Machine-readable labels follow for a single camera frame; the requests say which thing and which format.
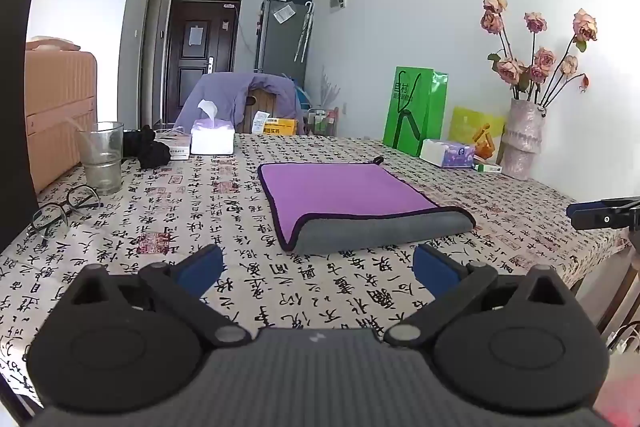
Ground folded clear umbrella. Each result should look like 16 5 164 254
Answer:
294 2 316 62

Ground pink textured vase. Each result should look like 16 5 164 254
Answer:
500 98 547 181

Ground yellow paper bag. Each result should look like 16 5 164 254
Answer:
448 107 507 158

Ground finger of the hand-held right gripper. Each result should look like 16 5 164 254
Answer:
567 195 640 232

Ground yellow medicine box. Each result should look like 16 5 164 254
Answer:
262 119 299 136

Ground orange suitcase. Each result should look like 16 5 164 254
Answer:
25 38 98 194

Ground brown wooden chair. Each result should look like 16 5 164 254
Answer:
570 232 640 354

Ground grey refrigerator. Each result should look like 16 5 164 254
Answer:
256 0 313 84

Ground wire storage rack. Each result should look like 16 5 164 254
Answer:
305 107 341 137

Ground blue and white tissue pack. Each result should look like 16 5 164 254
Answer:
420 139 476 169

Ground dried pink roses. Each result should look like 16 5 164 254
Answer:
481 0 599 108

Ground dried lavender bunch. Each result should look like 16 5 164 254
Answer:
320 67 342 108

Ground black cloth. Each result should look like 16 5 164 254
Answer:
122 125 172 170

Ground purple and grey towel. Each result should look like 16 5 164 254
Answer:
257 156 477 254

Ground clear straw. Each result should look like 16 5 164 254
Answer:
65 117 101 168

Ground white and purple tissue box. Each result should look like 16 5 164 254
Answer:
190 99 235 156

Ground black frame eyeglasses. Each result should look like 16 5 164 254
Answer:
27 185 104 241

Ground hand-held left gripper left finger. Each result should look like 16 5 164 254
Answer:
64 244 253 350

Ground green paper bag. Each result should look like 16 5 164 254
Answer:
383 67 449 158

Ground dark brown door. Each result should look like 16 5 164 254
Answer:
164 0 240 124

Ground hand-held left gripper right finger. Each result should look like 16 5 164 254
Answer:
384 243 577 349

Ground clear drinking glass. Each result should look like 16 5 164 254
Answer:
76 122 125 196

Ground purple jacket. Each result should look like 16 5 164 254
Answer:
175 72 303 134

